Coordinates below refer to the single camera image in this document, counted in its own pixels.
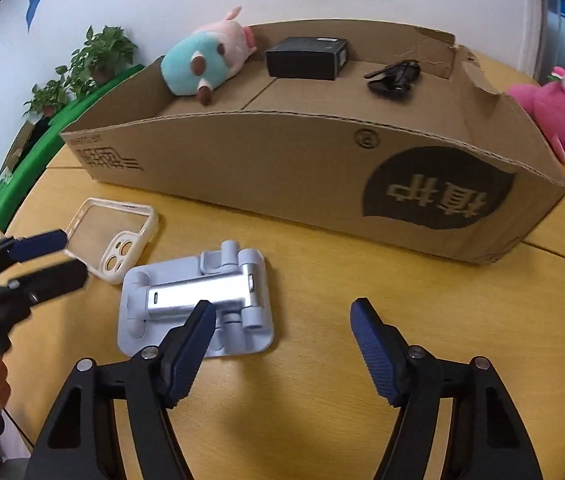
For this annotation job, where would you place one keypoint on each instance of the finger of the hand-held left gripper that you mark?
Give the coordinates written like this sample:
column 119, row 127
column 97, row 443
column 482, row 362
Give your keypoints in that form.
column 57, row 280
column 37, row 246

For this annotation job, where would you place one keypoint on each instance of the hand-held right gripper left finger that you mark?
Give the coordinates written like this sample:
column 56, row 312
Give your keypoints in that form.
column 190, row 355

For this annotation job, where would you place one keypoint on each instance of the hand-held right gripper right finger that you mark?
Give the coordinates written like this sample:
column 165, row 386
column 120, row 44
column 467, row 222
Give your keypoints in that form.
column 377, row 355

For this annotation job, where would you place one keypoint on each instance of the white folding phone stand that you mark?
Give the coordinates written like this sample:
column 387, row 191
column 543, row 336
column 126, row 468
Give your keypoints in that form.
column 187, row 292

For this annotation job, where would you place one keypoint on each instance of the clear phone case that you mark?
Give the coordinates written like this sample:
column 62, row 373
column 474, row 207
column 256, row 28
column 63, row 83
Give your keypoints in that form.
column 120, row 260

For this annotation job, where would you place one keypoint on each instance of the cardboard box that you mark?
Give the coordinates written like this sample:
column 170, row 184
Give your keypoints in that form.
column 287, row 160

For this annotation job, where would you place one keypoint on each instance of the green partition board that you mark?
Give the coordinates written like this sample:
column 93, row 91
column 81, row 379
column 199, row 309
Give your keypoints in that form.
column 52, row 145

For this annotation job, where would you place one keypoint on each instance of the small potted green plant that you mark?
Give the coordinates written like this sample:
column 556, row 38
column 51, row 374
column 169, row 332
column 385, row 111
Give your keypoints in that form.
column 47, row 97

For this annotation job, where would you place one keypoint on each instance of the large potted green plant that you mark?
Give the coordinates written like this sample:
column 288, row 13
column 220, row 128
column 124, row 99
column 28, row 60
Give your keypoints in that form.
column 102, row 55

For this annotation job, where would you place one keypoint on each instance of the pink and teal pig plush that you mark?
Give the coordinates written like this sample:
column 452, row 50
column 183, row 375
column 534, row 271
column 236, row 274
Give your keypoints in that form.
column 197, row 60

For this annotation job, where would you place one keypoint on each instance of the black rectangular box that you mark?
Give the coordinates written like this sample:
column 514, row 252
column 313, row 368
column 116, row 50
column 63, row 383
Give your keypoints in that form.
column 302, row 62

